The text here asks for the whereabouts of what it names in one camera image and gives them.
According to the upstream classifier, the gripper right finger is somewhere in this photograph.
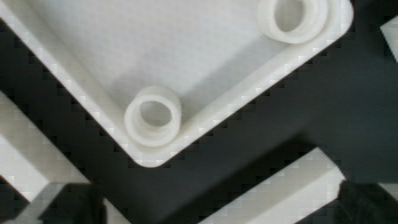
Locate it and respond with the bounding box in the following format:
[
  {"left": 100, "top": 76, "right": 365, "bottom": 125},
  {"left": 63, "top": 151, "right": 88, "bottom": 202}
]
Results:
[{"left": 296, "top": 181, "right": 398, "bottom": 224}]

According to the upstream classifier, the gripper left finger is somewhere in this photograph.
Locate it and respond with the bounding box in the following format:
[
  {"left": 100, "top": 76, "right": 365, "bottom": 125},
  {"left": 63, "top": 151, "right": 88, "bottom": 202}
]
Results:
[{"left": 11, "top": 181, "right": 109, "bottom": 224}]

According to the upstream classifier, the white desk top tray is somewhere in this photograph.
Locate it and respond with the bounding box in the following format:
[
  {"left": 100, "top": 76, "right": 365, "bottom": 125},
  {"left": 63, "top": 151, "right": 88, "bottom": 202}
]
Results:
[{"left": 0, "top": 0, "right": 354, "bottom": 167}]

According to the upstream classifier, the white desk leg with marker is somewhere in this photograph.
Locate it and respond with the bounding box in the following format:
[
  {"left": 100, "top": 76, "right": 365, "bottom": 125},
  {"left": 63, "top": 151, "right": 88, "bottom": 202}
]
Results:
[{"left": 381, "top": 16, "right": 398, "bottom": 62}]

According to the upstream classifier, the white desk leg block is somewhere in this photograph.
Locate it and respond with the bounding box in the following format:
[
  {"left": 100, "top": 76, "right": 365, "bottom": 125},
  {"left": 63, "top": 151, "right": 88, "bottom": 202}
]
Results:
[
  {"left": 200, "top": 148, "right": 345, "bottom": 224},
  {"left": 0, "top": 92, "right": 88, "bottom": 201}
]

